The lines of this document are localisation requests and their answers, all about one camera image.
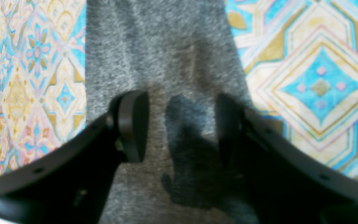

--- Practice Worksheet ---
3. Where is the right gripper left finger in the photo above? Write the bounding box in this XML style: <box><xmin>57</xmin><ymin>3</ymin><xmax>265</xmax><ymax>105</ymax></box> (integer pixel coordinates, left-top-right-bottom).
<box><xmin>0</xmin><ymin>91</ymin><xmax>149</xmax><ymax>224</ymax></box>

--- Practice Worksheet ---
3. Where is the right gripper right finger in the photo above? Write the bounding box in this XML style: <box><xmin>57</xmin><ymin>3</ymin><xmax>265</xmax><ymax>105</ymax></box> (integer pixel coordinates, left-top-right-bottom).
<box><xmin>215</xmin><ymin>93</ymin><xmax>358</xmax><ymax>224</ymax></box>

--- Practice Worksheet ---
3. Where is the grey t-shirt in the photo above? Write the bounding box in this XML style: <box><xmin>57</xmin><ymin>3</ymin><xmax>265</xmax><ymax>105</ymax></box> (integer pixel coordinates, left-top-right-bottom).
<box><xmin>85</xmin><ymin>0</ymin><xmax>258</xmax><ymax>224</ymax></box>

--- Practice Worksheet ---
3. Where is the patterned tablecloth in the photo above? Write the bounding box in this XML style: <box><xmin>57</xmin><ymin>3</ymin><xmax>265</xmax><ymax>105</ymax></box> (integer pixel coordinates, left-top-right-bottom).
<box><xmin>0</xmin><ymin>0</ymin><xmax>358</xmax><ymax>181</ymax></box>

